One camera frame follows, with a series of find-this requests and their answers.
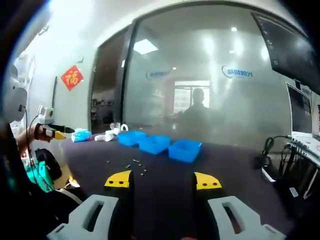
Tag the white crumpled cloth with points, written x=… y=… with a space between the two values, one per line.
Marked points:
x=107 y=136

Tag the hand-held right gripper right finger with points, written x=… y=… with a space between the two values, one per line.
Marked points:
x=247 y=225

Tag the person's dark clothing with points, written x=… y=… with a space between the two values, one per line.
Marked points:
x=25 y=212

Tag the blue plastic bin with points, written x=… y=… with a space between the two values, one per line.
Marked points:
x=153 y=146
x=131 y=138
x=183 y=152

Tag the red diamond wall decoration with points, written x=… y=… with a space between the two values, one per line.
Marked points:
x=72 y=78

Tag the white tape roll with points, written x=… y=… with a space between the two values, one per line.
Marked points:
x=122 y=127

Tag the blue tissue packet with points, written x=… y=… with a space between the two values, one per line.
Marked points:
x=81 y=135

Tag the screws nuts and washers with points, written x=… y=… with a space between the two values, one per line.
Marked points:
x=136 y=160

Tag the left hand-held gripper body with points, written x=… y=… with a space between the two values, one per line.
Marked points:
x=46 y=115

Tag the dark door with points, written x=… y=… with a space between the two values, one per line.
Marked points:
x=107 y=82

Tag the white laptop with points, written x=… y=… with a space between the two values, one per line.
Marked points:
x=301 y=110

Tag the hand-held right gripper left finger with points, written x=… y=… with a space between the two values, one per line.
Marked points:
x=87 y=220

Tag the white worn chest device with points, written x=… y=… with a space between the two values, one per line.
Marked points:
x=15 y=97

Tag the person's left hand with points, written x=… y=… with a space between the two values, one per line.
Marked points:
x=40 y=132

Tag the black and white power adapter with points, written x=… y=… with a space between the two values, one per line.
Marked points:
x=268 y=175

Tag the large black wall monitor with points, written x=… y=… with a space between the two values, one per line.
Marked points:
x=292 y=50

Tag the black bag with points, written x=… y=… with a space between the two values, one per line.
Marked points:
x=50 y=162

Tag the teal box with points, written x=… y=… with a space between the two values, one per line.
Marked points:
x=40 y=175

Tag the black laptop stand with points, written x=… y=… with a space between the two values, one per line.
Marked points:
x=300 y=170

